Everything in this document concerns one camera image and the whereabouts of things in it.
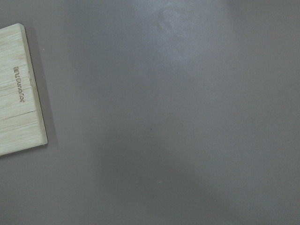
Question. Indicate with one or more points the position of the bamboo cutting board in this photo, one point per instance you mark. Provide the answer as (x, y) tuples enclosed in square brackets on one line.
[(21, 121)]

